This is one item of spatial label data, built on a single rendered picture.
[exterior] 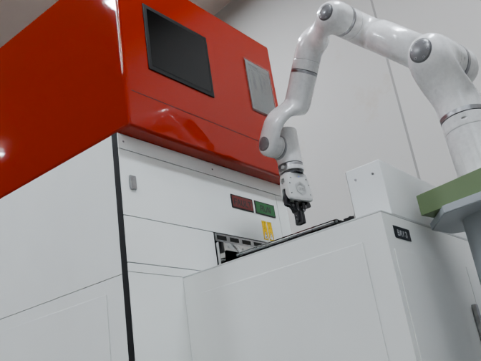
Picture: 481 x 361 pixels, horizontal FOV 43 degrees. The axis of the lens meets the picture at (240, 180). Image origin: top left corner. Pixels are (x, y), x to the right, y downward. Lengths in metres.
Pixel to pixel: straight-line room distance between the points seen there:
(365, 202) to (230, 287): 0.42
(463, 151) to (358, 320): 0.50
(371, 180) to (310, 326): 0.38
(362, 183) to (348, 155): 2.36
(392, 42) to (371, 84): 2.06
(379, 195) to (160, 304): 0.64
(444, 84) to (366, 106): 2.23
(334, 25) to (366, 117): 1.96
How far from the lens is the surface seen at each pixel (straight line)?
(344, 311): 1.43
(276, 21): 4.63
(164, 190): 1.80
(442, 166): 3.50
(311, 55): 2.06
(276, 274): 1.54
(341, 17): 1.93
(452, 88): 1.66
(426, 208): 1.54
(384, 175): 1.50
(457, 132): 1.63
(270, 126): 1.98
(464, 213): 1.53
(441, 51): 1.66
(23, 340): 1.96
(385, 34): 1.85
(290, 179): 1.98
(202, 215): 1.89
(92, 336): 1.70
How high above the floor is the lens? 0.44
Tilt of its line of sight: 21 degrees up
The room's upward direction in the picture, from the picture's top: 9 degrees counter-clockwise
